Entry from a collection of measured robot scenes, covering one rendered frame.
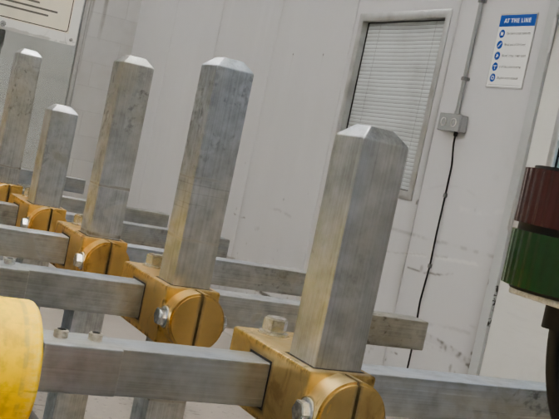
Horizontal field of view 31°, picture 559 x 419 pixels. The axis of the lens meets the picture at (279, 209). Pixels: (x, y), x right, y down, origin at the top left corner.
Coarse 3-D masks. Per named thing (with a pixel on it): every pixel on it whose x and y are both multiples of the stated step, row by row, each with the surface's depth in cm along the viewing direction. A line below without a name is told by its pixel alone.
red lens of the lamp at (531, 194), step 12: (528, 168) 40; (528, 180) 40; (540, 180) 39; (552, 180) 39; (528, 192) 40; (540, 192) 39; (552, 192) 39; (528, 204) 40; (540, 204) 39; (552, 204) 39; (516, 216) 41; (528, 216) 40; (540, 216) 39; (552, 216) 39; (552, 228) 39
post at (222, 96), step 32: (224, 64) 85; (224, 96) 85; (192, 128) 87; (224, 128) 85; (192, 160) 86; (224, 160) 86; (192, 192) 85; (224, 192) 86; (192, 224) 85; (192, 256) 86; (160, 416) 87
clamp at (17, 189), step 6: (0, 186) 150; (6, 186) 150; (12, 186) 150; (18, 186) 153; (0, 192) 149; (6, 192) 150; (12, 192) 150; (18, 192) 151; (0, 198) 150; (6, 198) 150
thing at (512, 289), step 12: (540, 168) 40; (552, 168) 39; (528, 228) 40; (540, 228) 39; (516, 288) 40; (540, 300) 40; (552, 300) 39; (552, 312) 40; (552, 324) 40; (552, 336) 40; (552, 348) 40; (552, 360) 41; (552, 372) 41; (552, 384) 41; (552, 396) 41; (552, 408) 41
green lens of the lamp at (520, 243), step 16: (512, 240) 41; (528, 240) 39; (544, 240) 39; (512, 256) 40; (528, 256) 39; (544, 256) 39; (512, 272) 40; (528, 272) 39; (544, 272) 39; (528, 288) 39; (544, 288) 39
